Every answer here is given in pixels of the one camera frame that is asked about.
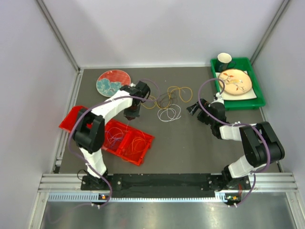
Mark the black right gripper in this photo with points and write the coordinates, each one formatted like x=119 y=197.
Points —
x=193 y=109

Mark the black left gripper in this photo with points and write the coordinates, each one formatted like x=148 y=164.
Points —
x=131 y=115

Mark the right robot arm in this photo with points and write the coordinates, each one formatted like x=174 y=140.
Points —
x=260 y=143

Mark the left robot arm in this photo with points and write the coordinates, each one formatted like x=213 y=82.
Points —
x=89 y=129

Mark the red floral plate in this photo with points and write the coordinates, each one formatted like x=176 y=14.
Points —
x=111 y=81

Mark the beige bird plate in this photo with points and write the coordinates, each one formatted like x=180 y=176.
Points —
x=235 y=82

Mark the red compartment tray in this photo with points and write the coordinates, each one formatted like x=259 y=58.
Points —
x=126 y=142

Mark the dark green mug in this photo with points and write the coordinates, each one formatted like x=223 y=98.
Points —
x=224 y=61

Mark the green plastic bin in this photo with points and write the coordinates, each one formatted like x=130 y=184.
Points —
x=242 y=63

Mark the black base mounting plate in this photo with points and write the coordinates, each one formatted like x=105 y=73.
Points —
x=172 y=185

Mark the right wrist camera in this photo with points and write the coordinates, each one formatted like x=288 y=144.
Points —
x=218 y=98

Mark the aluminium frame rail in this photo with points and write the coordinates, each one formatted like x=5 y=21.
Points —
x=80 y=188

